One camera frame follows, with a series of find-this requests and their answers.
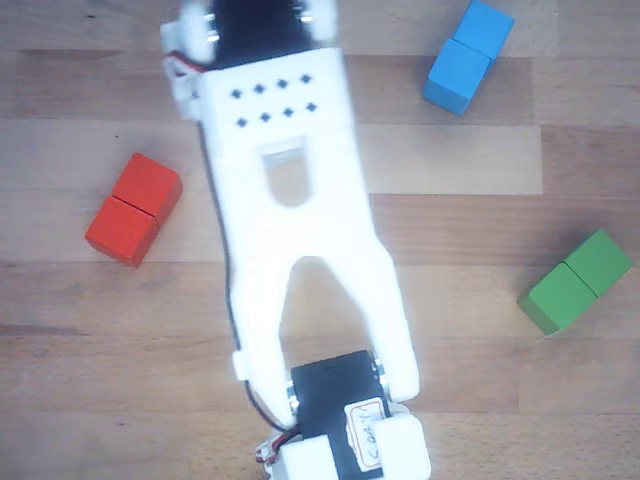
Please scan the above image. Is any long green block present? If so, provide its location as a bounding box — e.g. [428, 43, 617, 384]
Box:
[516, 228, 634, 337]

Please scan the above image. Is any long blue block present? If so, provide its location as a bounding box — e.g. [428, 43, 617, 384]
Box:
[421, 0, 516, 117]

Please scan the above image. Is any long red block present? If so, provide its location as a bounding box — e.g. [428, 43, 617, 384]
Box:
[83, 152, 184, 269]

